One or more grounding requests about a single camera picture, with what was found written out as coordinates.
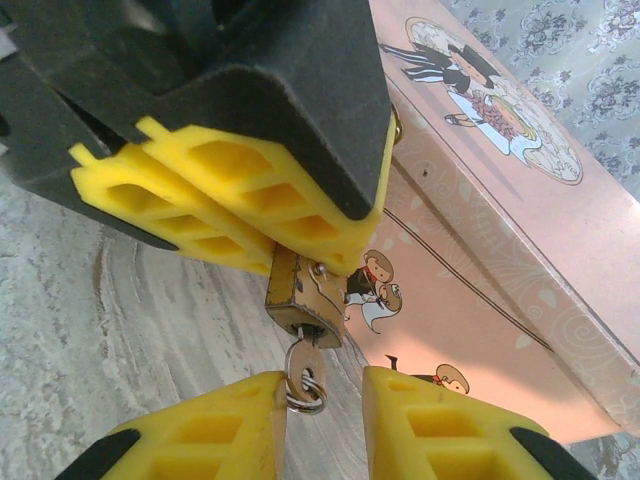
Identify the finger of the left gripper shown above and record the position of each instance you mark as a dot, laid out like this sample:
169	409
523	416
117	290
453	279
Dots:
310	140
100	200

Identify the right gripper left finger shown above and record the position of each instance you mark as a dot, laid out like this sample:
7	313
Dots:
210	440

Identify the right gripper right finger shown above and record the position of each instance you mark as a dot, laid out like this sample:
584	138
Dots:
450	430

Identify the small silver key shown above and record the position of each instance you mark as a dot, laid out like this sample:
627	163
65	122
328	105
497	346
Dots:
307	357

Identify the small brass padlock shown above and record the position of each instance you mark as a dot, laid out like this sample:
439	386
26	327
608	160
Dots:
300	300

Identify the pink wedding couple tin box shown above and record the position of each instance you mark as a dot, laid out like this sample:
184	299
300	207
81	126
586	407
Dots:
500	250

